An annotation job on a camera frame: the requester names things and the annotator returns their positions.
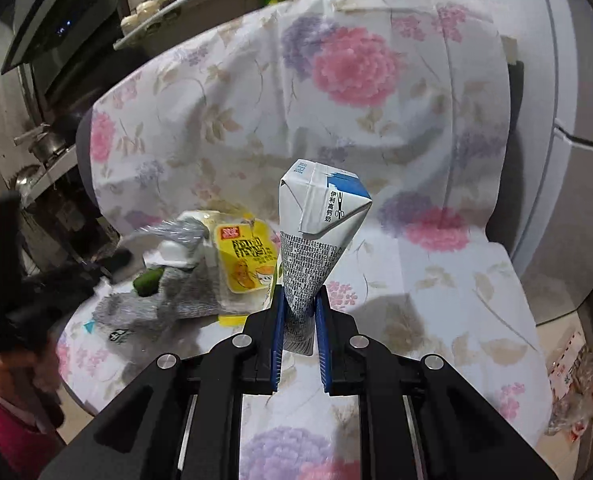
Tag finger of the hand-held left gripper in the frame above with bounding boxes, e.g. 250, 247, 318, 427
36, 263, 103, 312

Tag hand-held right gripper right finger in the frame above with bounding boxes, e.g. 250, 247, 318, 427
313, 292, 554, 480

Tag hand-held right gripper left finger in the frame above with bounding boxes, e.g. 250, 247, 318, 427
39, 292, 284, 480

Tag grey fuzzy sock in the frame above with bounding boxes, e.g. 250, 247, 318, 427
92, 212, 227, 361

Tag white blue milk carton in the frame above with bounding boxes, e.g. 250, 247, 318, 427
278, 159, 373, 357

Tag person's left forearm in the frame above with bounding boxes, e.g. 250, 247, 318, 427
0, 355, 68, 480

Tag person's left hand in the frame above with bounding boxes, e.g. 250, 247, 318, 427
26, 332, 65, 397

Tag green wrapper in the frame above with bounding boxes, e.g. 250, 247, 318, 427
133, 267, 166, 297

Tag yellow snack packet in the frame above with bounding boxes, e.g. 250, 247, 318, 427
211, 216, 282, 328

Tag white crumpled tissue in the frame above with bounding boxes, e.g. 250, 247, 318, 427
143, 211, 218, 271

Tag steel kitchen counter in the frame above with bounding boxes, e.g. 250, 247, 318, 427
14, 147, 80, 187

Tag steel pot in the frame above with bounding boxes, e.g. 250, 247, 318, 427
14, 122, 70, 162

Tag floral cloth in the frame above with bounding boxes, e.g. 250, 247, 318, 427
56, 0, 552, 480

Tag clear plastic bag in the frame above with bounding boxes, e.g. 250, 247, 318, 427
546, 344, 593, 437

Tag black range hood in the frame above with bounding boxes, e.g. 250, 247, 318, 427
0, 0, 123, 77

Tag grey refrigerator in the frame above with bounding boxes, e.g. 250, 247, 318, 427
446, 0, 593, 332

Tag glass wall shelf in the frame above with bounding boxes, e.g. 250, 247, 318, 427
114, 0, 318, 52

